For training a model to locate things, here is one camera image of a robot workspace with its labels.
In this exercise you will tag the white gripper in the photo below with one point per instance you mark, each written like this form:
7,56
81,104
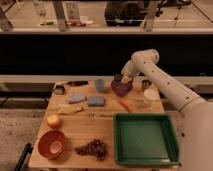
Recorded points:
126,79

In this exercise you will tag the dark eraser block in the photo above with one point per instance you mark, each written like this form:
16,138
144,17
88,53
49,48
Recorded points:
117,77

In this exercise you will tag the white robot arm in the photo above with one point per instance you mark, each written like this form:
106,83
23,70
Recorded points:
196,149

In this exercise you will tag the purple bowl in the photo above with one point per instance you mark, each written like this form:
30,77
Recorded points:
121,89

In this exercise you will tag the orange bowl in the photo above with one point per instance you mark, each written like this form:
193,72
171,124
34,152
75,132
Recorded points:
52,144

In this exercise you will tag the small metal cup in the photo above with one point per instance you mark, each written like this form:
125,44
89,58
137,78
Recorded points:
146,84

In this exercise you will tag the orange carrot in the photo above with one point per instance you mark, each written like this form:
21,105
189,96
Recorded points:
125,105

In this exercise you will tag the blue grey cup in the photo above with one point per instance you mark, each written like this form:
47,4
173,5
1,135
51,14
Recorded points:
99,85

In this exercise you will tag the grey blue sponge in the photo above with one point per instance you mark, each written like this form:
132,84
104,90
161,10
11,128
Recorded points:
76,98

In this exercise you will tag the green plastic tray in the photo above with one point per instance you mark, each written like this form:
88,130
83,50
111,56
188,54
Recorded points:
144,140

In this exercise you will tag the black tape roll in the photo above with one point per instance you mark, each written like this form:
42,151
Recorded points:
58,89

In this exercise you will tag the bunch of dark grapes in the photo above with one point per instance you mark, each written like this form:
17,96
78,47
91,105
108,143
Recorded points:
95,148

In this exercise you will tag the yellow red apple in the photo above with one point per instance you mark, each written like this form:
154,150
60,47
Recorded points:
53,121

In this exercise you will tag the black chair part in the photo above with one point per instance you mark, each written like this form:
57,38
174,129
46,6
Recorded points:
26,151

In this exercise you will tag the black handled tool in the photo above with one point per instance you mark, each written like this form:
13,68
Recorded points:
75,83

